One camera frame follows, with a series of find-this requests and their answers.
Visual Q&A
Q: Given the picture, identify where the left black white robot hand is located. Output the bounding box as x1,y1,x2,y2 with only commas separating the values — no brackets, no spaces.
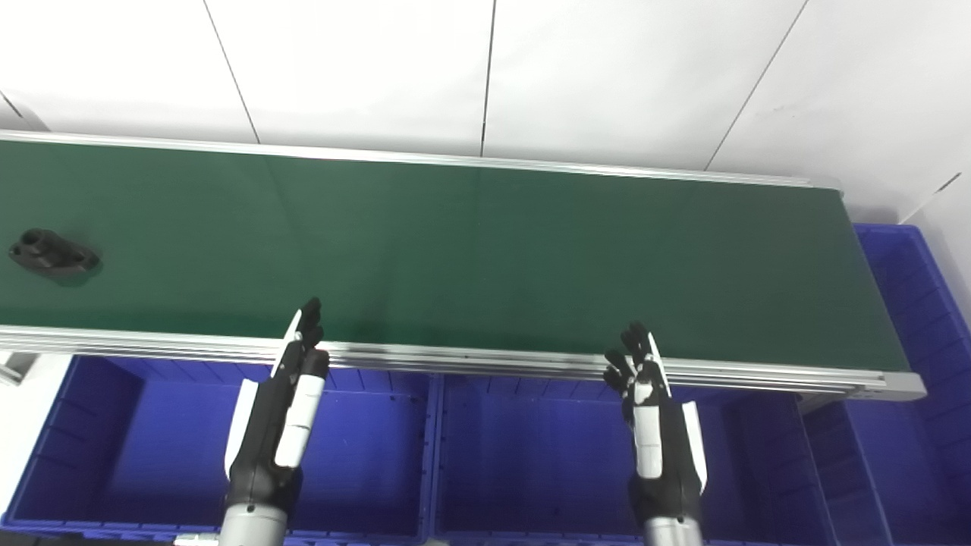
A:
224,297,332,516

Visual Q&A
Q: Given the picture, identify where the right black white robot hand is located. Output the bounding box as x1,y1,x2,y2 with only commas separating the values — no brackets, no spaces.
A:
603,322,709,524

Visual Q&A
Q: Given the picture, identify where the black flanged plastic part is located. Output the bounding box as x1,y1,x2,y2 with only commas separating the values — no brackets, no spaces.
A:
9,229,101,278

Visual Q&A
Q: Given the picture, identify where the blue plastic bin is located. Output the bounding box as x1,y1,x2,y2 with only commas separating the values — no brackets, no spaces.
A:
800,224,971,546
431,372,837,546
0,354,442,544

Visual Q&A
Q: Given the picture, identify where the green conveyor belt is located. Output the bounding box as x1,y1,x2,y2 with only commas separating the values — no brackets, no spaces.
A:
0,140,909,373
0,130,928,403

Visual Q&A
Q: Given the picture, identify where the aluminium conveyor leg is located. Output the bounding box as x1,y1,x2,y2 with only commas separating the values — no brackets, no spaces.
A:
0,352,40,386

